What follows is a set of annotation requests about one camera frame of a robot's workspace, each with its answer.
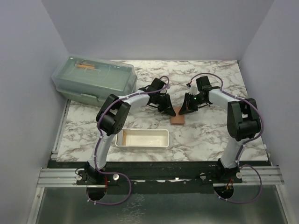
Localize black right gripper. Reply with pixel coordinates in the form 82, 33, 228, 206
179, 93, 206, 116

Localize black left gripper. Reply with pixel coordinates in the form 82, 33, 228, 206
154, 94, 176, 117

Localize tan leather card holder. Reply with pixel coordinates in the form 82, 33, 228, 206
170, 107, 185, 126

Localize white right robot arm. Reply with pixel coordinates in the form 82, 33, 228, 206
178, 72, 263, 183

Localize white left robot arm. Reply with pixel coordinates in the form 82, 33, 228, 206
84, 76, 176, 184

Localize stack of cards in tray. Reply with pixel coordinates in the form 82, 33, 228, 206
116, 130, 127, 147

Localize white plastic tray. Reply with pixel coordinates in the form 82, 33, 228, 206
115, 129, 170, 149

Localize green translucent storage box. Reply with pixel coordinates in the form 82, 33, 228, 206
52, 55, 137, 107

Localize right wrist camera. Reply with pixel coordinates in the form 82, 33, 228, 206
186, 83, 198, 95

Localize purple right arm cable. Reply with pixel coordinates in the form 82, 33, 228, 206
185, 73, 266, 204

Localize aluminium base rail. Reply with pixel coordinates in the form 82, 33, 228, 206
37, 166, 285, 188

